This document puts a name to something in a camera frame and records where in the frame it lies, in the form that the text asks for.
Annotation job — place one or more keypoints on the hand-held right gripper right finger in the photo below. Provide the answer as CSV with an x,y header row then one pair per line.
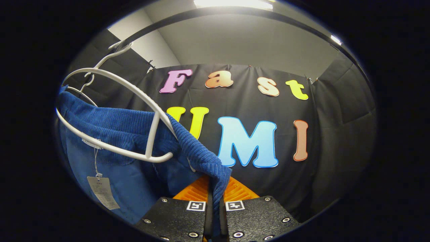
x,y
255,218

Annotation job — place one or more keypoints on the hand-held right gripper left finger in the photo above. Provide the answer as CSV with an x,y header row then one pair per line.
x,y
181,218

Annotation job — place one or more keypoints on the white clothes hanger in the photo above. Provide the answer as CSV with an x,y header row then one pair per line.
x,y
88,88
152,134

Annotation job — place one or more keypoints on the small ceiling light panel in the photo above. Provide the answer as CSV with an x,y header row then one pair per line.
x,y
336,40

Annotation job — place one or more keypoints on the black clothes rack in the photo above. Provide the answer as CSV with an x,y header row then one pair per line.
x,y
235,11

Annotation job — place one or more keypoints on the large ceiling light panel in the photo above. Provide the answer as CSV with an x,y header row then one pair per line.
x,y
233,4

